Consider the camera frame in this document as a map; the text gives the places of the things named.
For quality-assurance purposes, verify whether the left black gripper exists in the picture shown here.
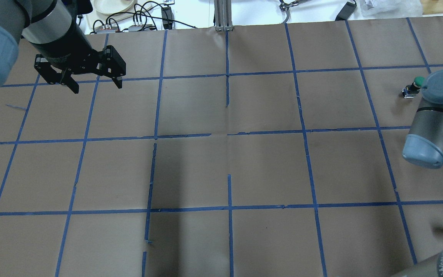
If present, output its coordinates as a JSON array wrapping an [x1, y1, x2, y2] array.
[[23, 19, 127, 94]]

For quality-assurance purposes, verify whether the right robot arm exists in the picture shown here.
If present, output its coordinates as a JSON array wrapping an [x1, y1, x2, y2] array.
[[396, 70, 443, 277]]

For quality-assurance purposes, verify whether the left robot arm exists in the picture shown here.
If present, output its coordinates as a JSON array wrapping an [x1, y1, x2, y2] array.
[[0, 0, 127, 93]]

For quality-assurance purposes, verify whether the green push button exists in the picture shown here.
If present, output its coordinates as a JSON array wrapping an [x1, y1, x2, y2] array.
[[401, 77, 425, 99]]

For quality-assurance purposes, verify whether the beige round plate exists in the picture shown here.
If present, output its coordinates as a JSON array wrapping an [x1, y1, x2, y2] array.
[[92, 0, 135, 15]]

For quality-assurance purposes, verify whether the black power adapter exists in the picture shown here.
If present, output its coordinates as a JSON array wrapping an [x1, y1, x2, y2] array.
[[335, 0, 357, 21]]

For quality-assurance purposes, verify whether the aluminium frame post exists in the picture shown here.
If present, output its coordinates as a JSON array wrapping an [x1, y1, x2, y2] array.
[[214, 0, 233, 32]]

